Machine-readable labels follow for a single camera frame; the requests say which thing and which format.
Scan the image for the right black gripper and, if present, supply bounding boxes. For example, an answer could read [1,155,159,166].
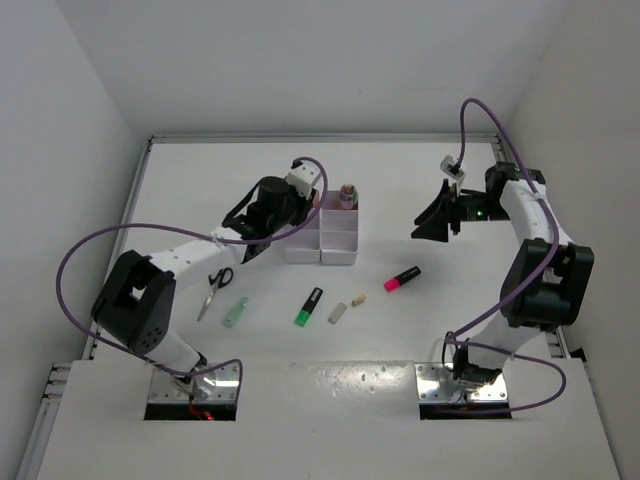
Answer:
[412,180,511,243]

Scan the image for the clear tube of colored pens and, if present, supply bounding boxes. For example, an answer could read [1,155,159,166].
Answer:
[339,184,358,210]

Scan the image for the pink black highlighter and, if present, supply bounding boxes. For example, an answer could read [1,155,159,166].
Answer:
[384,266,421,293]

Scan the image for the green black highlighter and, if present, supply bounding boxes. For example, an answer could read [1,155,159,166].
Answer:
[294,287,324,327]

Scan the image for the green correction tape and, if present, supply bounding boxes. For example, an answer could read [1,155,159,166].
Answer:
[222,296,249,328]

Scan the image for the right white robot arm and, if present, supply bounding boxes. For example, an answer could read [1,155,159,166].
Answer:
[411,162,595,385]

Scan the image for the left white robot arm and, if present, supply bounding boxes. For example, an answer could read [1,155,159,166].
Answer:
[91,166,321,380]

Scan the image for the left white organizer box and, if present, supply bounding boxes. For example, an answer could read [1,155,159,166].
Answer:
[283,213,321,264]

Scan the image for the white organizer box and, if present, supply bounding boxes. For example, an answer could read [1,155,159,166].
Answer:
[319,190,359,266]
[283,213,321,264]

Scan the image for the right white organizer box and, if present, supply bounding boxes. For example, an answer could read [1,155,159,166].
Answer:
[319,190,359,266]

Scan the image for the small tan eraser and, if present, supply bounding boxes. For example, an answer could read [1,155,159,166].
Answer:
[351,294,366,307]

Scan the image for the grey eraser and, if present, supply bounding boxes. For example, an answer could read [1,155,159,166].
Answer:
[328,302,347,325]

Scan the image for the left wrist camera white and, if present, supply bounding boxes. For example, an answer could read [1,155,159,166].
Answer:
[285,160,321,199]

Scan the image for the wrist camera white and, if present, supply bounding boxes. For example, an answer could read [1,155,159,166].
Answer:
[285,160,321,199]
[440,155,465,182]

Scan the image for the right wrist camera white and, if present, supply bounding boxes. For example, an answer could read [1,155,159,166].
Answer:
[440,155,465,182]

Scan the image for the black handled scissors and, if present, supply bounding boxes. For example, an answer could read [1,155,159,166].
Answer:
[197,267,234,322]

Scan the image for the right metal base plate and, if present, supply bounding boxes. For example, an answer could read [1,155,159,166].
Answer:
[414,362,509,406]

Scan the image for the metal base plate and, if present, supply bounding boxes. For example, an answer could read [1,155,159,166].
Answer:
[147,361,242,406]
[414,362,509,406]

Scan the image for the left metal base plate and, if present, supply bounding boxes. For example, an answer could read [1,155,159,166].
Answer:
[147,361,242,406]

